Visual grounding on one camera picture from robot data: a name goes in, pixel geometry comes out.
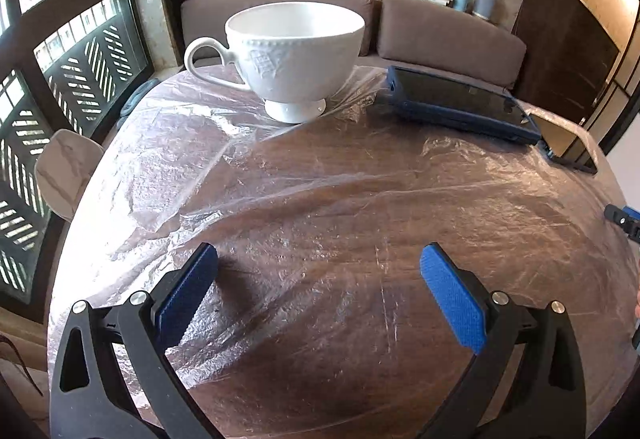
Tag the blue-grey cylinder cup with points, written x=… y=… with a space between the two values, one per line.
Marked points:
x=461 y=1

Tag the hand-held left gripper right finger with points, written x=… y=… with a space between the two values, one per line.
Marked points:
x=452 y=299

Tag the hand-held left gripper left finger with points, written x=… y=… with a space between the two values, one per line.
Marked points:
x=187 y=289

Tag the grey-brown sofa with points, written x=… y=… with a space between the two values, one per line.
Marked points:
x=367 y=61

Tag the white footed cup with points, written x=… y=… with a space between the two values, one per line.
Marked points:
x=295 y=54

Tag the sliding door with white panels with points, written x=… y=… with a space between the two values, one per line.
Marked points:
x=620 y=99

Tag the grey cylindrical speaker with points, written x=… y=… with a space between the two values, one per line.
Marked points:
x=485 y=3

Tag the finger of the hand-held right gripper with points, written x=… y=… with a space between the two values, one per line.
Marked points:
x=625 y=219

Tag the dark tablet in case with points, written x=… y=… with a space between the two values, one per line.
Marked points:
x=565 y=139
x=450 y=94

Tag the balcony lattice railing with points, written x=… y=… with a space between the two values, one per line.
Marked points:
x=85 y=64

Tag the dark wooden cabinet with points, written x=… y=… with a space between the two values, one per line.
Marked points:
x=560 y=44

